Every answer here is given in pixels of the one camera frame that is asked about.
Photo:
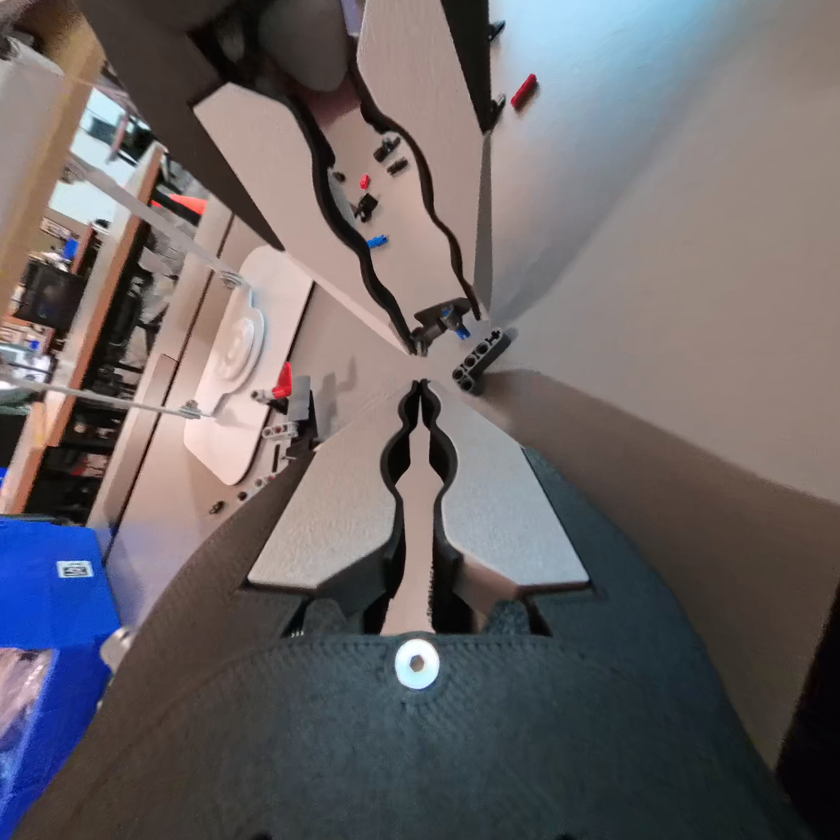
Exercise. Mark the black lego connector piece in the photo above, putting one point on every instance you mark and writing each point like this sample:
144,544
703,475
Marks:
365,207

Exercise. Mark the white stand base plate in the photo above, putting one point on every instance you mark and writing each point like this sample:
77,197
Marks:
275,289

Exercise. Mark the blue plastic bin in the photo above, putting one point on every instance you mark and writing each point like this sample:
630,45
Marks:
46,590

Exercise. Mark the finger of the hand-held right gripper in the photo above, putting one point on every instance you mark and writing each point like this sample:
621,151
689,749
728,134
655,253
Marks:
426,72
275,170

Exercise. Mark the red lego axle piece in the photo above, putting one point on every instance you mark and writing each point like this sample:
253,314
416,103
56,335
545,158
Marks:
524,90

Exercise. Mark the clear plastic bags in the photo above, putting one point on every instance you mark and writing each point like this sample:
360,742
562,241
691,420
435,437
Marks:
23,709

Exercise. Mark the dark grey lego angled beam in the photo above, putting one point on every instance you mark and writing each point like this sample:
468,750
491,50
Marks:
479,361

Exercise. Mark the dark grey lego connector piece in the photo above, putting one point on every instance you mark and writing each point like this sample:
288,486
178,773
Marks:
436,325

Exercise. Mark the black box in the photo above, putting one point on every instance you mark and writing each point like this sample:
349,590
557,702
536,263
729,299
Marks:
51,295

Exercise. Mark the blue lego pin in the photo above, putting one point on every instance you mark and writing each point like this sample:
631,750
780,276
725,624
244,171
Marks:
377,241

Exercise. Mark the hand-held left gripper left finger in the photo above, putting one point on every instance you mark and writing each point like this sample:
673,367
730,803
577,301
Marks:
334,518

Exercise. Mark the grey red lego sub-assembly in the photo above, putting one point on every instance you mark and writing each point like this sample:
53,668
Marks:
295,400

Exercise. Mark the wooden edged desk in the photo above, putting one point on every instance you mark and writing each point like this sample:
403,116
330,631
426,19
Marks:
111,295

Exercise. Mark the orange red object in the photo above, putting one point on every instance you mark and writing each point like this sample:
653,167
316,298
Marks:
186,208

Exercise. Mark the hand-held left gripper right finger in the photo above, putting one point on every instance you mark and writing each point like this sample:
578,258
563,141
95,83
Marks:
505,525

